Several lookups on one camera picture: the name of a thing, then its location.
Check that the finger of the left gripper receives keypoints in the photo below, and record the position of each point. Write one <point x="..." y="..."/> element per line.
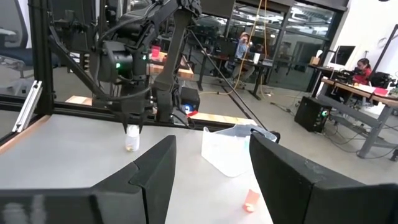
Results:
<point x="126" y="123"/>
<point x="140" y="123"/>

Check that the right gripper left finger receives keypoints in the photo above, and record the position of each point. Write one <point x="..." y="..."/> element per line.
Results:
<point x="124" y="193"/>

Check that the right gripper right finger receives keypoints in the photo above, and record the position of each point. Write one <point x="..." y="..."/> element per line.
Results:
<point x="304" y="193"/>

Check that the clear bottle yellow pills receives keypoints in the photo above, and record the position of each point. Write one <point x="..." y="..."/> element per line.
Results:
<point x="132" y="140"/>

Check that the small orange medicine bottle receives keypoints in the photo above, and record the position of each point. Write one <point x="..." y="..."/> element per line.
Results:
<point x="251" y="200"/>

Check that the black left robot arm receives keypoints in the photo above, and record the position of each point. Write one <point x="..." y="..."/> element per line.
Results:
<point x="175" y="46"/>

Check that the clear plastic bin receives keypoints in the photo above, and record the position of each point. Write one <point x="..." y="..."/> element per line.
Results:
<point x="224" y="152"/>

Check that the wooden floor board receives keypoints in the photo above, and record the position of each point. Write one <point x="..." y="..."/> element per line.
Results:
<point x="79" y="100"/>
<point x="224" y="118"/>

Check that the red box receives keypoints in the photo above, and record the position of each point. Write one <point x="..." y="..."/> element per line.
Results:
<point x="155" y="52"/>

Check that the black controller box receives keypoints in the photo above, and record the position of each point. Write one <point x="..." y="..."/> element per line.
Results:
<point x="190" y="98"/>

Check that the wooden background table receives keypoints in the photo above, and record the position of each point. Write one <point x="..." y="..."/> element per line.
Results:
<point x="183" y="71"/>

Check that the black computer tower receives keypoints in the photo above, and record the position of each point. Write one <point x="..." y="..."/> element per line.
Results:
<point x="311" y="113"/>

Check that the silver aluminium extrusion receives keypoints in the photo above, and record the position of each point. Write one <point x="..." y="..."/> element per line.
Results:
<point x="28" y="104"/>

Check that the wooden top grey desk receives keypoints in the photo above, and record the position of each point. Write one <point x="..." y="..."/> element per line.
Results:
<point x="367" y="102"/>

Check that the black office desk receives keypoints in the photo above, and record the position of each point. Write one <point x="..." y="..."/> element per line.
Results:
<point x="248" y="67"/>

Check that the person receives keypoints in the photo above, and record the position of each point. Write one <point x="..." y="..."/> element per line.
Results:
<point x="244" y="53"/>
<point x="362" y="73"/>

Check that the red paper sheet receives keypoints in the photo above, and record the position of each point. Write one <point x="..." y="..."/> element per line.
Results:
<point x="381" y="91"/>

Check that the office chair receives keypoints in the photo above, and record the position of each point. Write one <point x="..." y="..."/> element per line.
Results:
<point x="14" y="53"/>

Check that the small cardboard box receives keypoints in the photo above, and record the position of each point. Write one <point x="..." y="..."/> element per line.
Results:
<point x="314" y="61"/>

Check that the black desk equipment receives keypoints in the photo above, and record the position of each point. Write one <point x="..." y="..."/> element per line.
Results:
<point x="381" y="79"/>

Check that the dark computer monitor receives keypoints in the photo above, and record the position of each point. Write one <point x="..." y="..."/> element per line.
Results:
<point x="343" y="55"/>

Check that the black diagonal frame brace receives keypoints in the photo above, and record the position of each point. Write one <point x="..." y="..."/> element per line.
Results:
<point x="227" y="81"/>
<point x="74" y="65"/>

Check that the black frame post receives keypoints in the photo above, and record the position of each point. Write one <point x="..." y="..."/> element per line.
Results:
<point x="40" y="56"/>

